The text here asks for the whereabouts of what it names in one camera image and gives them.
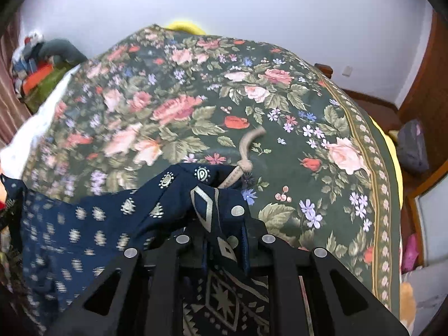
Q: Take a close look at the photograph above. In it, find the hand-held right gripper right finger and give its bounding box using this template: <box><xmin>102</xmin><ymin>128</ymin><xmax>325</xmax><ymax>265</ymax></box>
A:
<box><xmin>229</xmin><ymin>203</ymin><xmax>410</xmax><ymax>336</ymax></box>

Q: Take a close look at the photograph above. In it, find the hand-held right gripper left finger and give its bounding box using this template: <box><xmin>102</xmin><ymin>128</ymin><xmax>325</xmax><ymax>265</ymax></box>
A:
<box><xmin>45</xmin><ymin>233</ymin><xmax>190</xmax><ymax>336</ymax></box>

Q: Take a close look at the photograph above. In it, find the navy patterned dress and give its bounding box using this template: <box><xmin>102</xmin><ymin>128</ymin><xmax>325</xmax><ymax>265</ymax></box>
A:
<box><xmin>0</xmin><ymin>163</ymin><xmax>309</xmax><ymax>336</ymax></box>

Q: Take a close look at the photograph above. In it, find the pile of clothes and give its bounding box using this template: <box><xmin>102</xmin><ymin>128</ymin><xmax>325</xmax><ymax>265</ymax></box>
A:
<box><xmin>12</xmin><ymin>31</ymin><xmax>45</xmax><ymax>78</ymax></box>

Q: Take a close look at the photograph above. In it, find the beige fabric belt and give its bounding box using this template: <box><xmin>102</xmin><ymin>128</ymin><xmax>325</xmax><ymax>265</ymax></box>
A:
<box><xmin>218</xmin><ymin>128</ymin><xmax>267</xmax><ymax>190</ymax></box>

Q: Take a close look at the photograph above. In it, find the pink cloth item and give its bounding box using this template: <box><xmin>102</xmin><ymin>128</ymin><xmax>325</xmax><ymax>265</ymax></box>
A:
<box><xmin>401</xmin><ymin>234</ymin><xmax>419</xmax><ymax>274</ymax></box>

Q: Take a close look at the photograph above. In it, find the orange fuzzy item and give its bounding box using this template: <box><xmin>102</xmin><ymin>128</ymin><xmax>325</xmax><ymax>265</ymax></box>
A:
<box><xmin>399</xmin><ymin>282</ymin><xmax>417</xmax><ymax>327</ymax></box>

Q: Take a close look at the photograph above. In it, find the wooden wardrobe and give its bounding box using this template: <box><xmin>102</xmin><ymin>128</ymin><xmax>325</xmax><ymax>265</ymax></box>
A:
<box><xmin>408</xmin><ymin>168</ymin><xmax>448</xmax><ymax>271</ymax></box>

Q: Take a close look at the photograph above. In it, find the red plush toy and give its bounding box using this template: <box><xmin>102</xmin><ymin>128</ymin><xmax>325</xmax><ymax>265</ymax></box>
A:
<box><xmin>0</xmin><ymin>175</ymin><xmax>11</xmax><ymax>215</ymax></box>

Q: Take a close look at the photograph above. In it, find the green floral bedspread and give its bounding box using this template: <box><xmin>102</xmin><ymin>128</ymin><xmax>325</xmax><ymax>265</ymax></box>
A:
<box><xmin>21</xmin><ymin>24</ymin><xmax>404</xmax><ymax>320</ymax></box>

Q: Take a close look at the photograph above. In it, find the grey bag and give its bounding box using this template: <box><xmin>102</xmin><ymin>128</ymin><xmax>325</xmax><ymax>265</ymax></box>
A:
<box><xmin>395</xmin><ymin>119</ymin><xmax>430</xmax><ymax>174</ymax></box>

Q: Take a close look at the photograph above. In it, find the white cloth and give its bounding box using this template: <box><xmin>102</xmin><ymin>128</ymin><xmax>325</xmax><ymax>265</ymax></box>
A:
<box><xmin>0</xmin><ymin>65</ymin><xmax>82</xmax><ymax>180</ymax></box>

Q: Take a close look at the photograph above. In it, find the green fabric storage box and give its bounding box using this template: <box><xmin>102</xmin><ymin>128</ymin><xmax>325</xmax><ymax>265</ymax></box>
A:
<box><xmin>23</xmin><ymin>61</ymin><xmax>76</xmax><ymax>113</ymax></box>

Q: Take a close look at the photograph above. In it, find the striped brown curtain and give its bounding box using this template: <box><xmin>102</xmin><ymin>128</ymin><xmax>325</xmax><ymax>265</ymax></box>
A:
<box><xmin>0</xmin><ymin>10</ymin><xmax>33</xmax><ymax>148</ymax></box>

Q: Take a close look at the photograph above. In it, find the brown wooden door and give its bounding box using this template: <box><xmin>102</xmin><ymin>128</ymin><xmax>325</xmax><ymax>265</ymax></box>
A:
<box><xmin>398</xmin><ymin>10</ymin><xmax>448</xmax><ymax>128</ymax></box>

